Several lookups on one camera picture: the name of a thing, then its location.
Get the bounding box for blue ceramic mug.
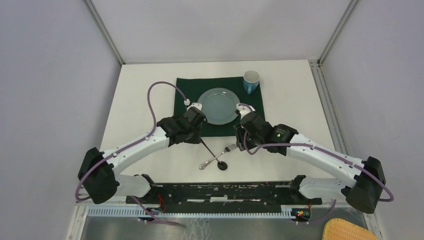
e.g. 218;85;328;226
243;70;260;95

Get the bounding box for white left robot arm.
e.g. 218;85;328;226
77;103;206;205

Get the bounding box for teal ceramic dinner plate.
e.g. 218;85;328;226
197;87;240;125

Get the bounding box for yellow woven basket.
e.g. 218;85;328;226
322;218;378;240

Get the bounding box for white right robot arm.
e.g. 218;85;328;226
234;107;394;214

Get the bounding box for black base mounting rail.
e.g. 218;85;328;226
139;181;323;214

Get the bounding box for aluminium frame rails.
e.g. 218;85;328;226
65;202;382;240

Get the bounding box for black spoon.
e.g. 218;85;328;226
200;139;228;171

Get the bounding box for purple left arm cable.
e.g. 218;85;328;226
74;81;191;227

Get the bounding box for white slotted cable duct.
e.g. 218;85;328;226
86;205;296;220

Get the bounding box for silver fork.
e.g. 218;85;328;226
199;144;237;170

